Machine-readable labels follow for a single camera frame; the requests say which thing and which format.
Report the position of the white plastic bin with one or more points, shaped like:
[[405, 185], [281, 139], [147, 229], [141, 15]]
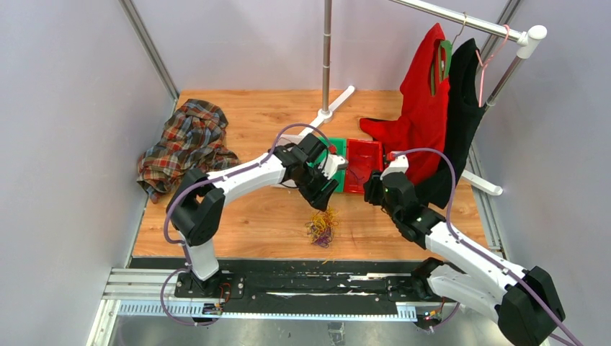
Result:
[[279, 158]]

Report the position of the aluminium frame rail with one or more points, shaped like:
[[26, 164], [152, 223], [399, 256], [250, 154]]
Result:
[[140, 29]]

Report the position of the red shirt on hanger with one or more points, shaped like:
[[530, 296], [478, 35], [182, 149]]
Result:
[[422, 122]]

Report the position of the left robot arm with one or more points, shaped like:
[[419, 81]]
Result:
[[197, 206]]

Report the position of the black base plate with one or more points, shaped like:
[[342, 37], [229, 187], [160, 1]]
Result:
[[336, 287]]

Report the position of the black shirt on hanger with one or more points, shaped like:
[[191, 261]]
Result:
[[464, 115]]

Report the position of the plaid flannel shirt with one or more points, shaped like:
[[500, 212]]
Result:
[[193, 137]]

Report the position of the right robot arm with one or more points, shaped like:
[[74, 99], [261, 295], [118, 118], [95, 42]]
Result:
[[523, 303]]

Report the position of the green hanger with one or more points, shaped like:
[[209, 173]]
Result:
[[440, 67]]

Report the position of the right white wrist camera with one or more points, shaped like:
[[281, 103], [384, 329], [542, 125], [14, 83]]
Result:
[[399, 164]]

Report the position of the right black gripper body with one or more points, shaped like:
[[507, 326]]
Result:
[[375, 194]]

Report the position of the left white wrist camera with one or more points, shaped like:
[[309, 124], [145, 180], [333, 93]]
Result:
[[332, 164]]

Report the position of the metal clothes rack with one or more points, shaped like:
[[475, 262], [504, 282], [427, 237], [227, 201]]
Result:
[[527, 41]]

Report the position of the pink hanger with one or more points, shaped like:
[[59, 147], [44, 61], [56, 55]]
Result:
[[484, 64]]

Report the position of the red plastic bin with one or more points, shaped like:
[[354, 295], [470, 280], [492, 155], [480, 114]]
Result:
[[363, 158]]

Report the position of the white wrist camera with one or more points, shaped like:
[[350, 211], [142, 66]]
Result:
[[399, 164], [332, 164]]

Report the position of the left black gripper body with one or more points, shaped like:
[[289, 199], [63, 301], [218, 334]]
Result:
[[312, 184]]

